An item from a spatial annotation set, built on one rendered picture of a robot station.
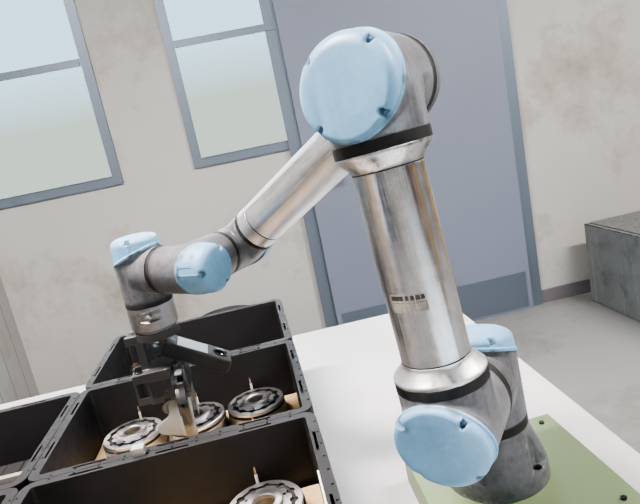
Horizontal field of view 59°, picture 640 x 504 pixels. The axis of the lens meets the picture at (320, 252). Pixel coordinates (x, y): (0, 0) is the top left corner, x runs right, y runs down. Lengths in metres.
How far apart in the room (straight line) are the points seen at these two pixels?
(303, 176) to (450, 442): 0.41
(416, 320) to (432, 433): 0.13
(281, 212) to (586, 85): 3.05
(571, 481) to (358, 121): 0.59
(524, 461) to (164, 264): 0.58
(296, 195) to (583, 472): 0.57
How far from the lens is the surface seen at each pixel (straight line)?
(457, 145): 3.35
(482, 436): 0.68
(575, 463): 0.96
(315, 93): 0.62
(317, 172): 0.81
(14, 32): 3.42
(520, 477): 0.88
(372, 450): 1.14
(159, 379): 0.96
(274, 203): 0.86
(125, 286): 0.92
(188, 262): 0.82
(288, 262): 3.27
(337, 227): 3.21
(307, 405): 0.84
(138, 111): 3.25
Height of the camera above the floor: 1.31
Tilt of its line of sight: 12 degrees down
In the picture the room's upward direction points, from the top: 12 degrees counter-clockwise
